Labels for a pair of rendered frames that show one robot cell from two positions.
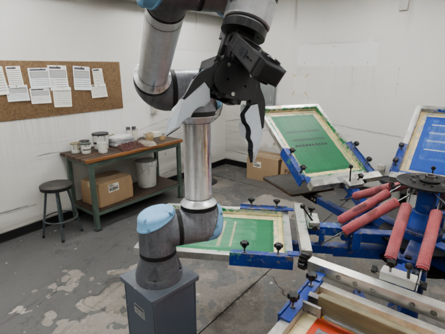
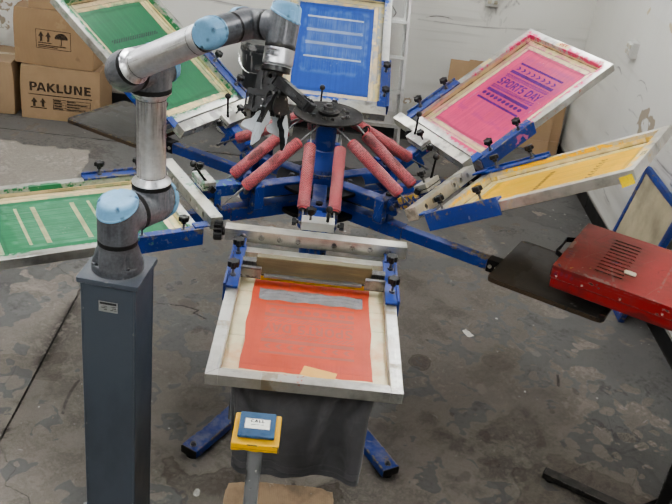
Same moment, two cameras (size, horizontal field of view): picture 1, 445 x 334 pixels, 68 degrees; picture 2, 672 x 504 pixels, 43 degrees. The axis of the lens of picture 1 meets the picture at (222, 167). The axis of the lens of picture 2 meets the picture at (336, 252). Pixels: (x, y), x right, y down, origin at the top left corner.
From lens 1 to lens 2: 1.74 m
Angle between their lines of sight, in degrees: 39
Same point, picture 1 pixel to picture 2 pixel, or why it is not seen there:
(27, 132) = not seen: outside the picture
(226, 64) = (277, 97)
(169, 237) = (139, 222)
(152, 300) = (136, 286)
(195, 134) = (157, 112)
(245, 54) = (295, 96)
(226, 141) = not seen: outside the picture
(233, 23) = (277, 70)
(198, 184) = (159, 162)
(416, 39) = not seen: outside the picture
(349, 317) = (288, 267)
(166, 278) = (138, 264)
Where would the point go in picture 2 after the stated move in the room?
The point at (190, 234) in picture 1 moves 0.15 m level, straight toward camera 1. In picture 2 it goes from (155, 215) to (184, 236)
